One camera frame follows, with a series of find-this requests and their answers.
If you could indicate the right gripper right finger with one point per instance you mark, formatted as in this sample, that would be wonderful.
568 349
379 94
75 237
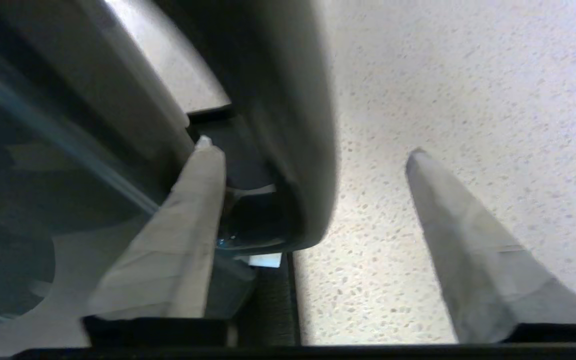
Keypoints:
483 265

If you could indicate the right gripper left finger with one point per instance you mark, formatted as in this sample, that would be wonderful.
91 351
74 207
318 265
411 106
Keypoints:
173 250

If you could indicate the black electric kettle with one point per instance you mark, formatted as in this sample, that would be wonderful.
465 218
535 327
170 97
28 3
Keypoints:
118 125

